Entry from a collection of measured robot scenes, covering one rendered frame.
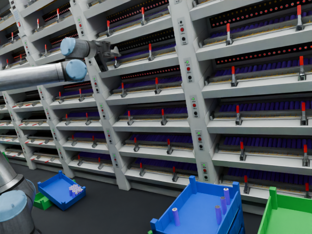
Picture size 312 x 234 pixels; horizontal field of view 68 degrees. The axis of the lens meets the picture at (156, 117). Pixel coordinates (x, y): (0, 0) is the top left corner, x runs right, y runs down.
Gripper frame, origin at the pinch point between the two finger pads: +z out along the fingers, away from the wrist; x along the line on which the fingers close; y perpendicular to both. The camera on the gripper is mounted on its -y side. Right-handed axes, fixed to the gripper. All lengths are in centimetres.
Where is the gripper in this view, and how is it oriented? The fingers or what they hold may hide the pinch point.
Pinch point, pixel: (117, 56)
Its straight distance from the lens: 151.2
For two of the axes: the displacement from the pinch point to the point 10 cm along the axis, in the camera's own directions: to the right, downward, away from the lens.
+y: -0.9, -9.9, -0.9
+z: 5.8, -1.2, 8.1
